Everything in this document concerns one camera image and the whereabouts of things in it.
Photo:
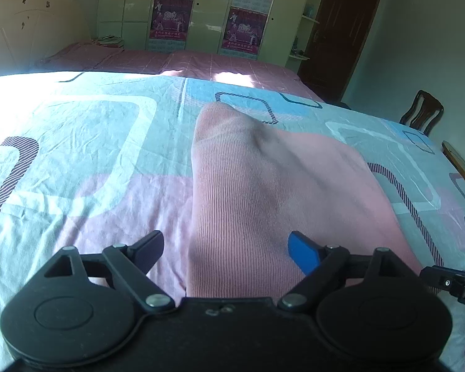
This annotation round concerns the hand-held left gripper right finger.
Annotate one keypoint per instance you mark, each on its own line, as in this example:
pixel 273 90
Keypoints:
pixel 304 252

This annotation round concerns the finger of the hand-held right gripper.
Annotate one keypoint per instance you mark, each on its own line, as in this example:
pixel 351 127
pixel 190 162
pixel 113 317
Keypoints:
pixel 441 278

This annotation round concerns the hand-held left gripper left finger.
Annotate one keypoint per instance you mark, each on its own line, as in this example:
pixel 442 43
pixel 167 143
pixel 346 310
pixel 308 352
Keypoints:
pixel 150 248

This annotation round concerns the pink knit sweater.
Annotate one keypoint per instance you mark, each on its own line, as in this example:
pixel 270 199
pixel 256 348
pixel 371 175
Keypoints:
pixel 255 201

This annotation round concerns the wooden furniture edge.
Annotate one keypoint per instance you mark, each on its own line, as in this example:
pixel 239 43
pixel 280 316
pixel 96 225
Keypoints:
pixel 463 166

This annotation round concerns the patterned teal bed sheet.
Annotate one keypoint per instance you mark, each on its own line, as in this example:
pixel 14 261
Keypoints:
pixel 81 143

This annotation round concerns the dark wooden chair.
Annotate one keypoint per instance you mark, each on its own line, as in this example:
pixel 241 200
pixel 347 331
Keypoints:
pixel 422 114

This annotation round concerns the pink checked bed sheet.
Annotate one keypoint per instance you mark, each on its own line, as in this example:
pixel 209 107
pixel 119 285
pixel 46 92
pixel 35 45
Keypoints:
pixel 217 64

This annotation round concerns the dark shelf clutter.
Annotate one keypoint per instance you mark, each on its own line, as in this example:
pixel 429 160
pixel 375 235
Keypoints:
pixel 299 52

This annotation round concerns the dark wooden door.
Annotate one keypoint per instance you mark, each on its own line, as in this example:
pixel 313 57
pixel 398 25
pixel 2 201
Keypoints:
pixel 341 35

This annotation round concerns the corner shelf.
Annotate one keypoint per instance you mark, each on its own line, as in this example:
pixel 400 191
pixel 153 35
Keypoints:
pixel 312 17

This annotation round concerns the teal bottle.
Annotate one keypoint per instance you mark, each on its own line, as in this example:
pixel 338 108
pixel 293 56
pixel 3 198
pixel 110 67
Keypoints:
pixel 309 9

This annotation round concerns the pale green wardrobe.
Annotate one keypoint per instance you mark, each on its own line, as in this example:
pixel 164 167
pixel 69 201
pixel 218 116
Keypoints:
pixel 205 11

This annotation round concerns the cream arched headboard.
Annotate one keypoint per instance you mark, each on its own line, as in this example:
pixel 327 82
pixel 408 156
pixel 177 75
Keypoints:
pixel 31 27

